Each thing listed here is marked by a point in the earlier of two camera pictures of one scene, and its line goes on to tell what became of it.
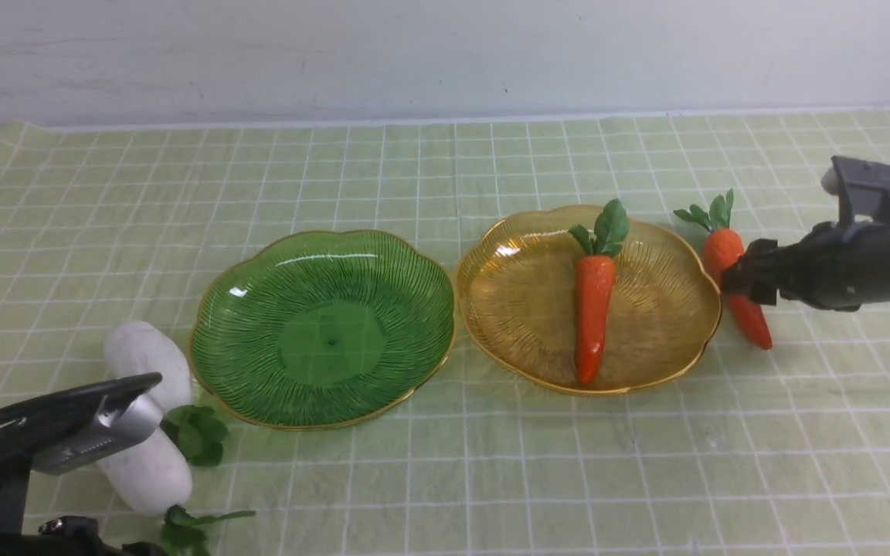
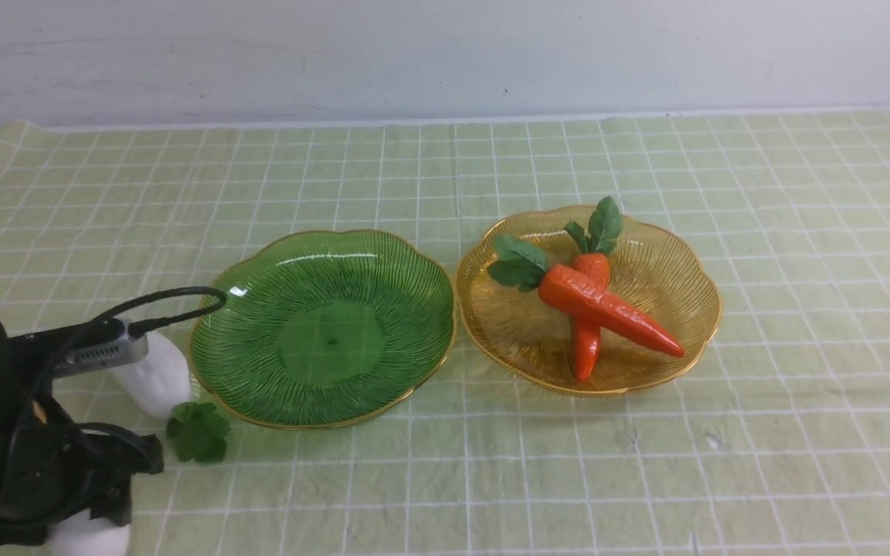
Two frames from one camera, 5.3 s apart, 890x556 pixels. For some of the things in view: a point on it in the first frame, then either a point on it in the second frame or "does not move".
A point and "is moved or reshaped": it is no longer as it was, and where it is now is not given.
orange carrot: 721,245 -> 521,264
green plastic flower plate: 321,329 does not move
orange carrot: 595,285 does not move
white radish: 156,479 is moved or reshaped
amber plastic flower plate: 516,292 does not move
